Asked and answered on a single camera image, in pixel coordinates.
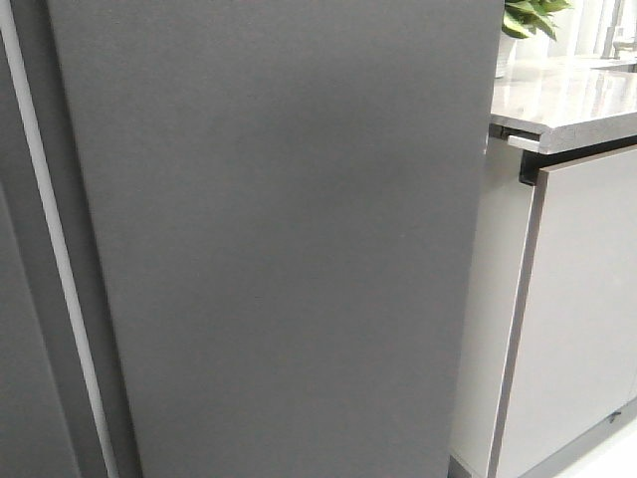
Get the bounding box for grey fridge door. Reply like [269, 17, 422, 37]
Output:
[1, 1, 142, 477]
[49, 1, 503, 477]

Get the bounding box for light grey cabinet door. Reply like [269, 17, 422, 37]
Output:
[489, 147, 636, 477]

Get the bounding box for white cabinet side panel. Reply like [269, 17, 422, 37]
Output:
[450, 137, 532, 477]

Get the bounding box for grey stone countertop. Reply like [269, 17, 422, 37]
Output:
[491, 57, 636, 154]

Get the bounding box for white plant pot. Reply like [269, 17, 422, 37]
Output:
[495, 33, 517, 79]

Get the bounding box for green potted plant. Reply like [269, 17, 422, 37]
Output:
[501, 0, 572, 41]

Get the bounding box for chrome kitchen faucet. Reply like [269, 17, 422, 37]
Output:
[595, 0, 636, 60]

